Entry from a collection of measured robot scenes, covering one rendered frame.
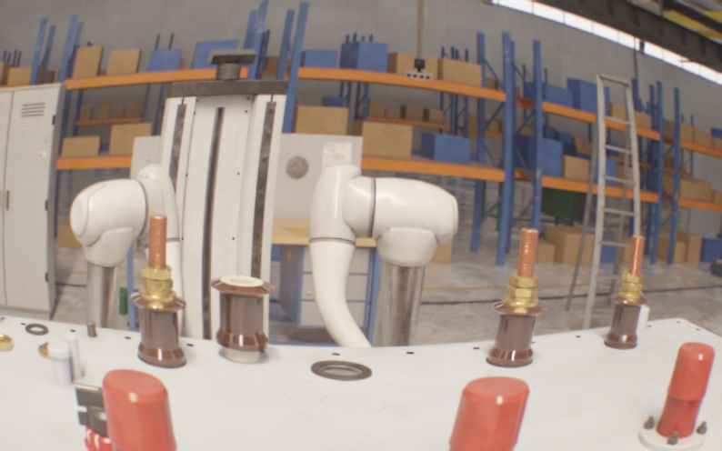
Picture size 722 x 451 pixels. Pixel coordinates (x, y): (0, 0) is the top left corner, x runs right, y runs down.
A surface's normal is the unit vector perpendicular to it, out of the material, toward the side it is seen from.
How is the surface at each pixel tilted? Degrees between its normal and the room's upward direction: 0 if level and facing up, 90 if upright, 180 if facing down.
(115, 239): 105
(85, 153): 90
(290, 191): 90
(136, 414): 89
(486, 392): 3
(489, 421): 89
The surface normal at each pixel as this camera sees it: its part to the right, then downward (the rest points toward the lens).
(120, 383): 0.04, -0.98
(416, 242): 0.14, 0.44
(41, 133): 0.27, 0.18
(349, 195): -0.09, -0.26
